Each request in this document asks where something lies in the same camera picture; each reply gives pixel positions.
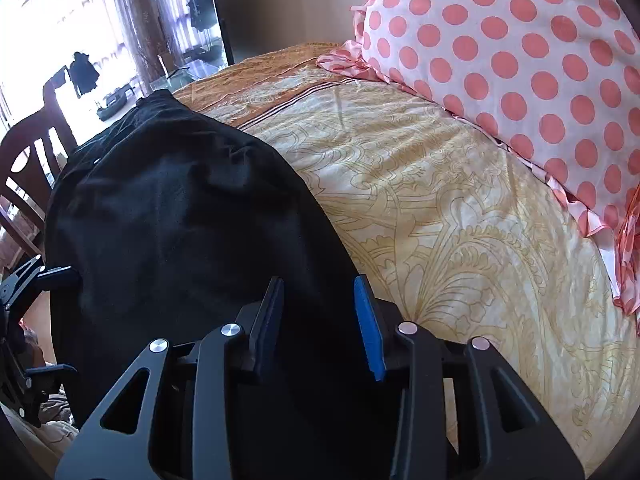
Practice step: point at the black pants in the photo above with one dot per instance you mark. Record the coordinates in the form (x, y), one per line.
(190, 240)

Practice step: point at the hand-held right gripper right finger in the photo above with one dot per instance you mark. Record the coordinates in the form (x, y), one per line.
(368, 332)

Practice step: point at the dark wooden chair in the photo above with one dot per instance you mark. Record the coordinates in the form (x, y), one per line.
(30, 170)

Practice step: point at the yellow patterned bed sheet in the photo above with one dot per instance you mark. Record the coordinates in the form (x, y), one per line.
(450, 240)

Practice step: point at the glass table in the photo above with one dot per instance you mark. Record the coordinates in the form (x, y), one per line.
(185, 72)

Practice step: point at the brown curtain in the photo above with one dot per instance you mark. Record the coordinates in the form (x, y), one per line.
(145, 25)

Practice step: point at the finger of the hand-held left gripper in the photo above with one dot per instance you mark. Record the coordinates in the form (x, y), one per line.
(59, 276)
(50, 374)

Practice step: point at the pink polka dot pillow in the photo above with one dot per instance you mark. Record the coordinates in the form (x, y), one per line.
(510, 60)

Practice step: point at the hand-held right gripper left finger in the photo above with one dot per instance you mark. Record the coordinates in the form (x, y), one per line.
(269, 332)

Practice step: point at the black hanging garment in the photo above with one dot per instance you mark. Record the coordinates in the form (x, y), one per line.
(82, 72)

